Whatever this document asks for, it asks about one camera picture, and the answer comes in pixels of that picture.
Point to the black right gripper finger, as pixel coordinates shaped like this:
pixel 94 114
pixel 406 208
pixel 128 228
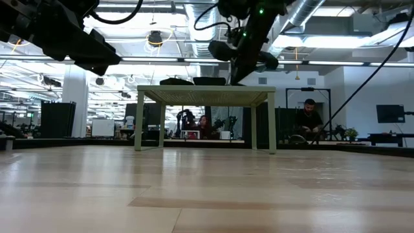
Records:
pixel 247 71
pixel 236 76

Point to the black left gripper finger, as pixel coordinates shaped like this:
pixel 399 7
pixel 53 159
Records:
pixel 100 58

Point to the black square cup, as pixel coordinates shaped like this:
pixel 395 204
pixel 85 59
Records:
pixel 209 81

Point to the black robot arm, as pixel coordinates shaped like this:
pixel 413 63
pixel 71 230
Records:
pixel 182 121

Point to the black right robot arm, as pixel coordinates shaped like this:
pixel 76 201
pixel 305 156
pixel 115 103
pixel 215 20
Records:
pixel 258 19

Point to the grey air vent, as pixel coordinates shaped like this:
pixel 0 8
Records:
pixel 262 81
pixel 311 81

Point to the black round speaker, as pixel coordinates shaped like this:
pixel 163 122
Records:
pixel 99 81

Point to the white building column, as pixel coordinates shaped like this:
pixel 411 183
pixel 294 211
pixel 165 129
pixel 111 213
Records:
pixel 75 103

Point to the white pot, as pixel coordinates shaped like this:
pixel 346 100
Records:
pixel 225 135

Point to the person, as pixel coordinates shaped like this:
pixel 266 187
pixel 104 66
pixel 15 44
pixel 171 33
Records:
pixel 309 120
pixel 203 127

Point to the black partition panel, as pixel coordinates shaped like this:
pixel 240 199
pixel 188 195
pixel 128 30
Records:
pixel 284 119

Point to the black metal gantry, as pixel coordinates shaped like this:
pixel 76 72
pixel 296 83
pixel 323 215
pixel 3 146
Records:
pixel 307 89

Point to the white board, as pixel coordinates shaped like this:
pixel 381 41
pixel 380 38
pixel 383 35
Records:
pixel 103 127

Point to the white jug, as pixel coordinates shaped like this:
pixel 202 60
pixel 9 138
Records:
pixel 129 122

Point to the black cabinet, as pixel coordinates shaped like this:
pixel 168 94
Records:
pixel 57 119

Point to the small potted plant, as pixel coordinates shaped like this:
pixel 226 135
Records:
pixel 351 133

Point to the small grey box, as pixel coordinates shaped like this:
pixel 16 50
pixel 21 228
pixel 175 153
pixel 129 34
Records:
pixel 6 143

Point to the black flat monitor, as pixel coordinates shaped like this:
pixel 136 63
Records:
pixel 390 114

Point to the long black desk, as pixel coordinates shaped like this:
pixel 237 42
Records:
pixel 388 137

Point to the long linear light rail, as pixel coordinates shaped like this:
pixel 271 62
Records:
pixel 148 59

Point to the silver spiral duct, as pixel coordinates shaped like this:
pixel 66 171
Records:
pixel 202 39

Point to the silver ventilation duct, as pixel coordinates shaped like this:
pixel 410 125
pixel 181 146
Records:
pixel 304 13

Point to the black aluminium table frame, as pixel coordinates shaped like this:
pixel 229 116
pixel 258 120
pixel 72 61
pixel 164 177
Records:
pixel 97 142

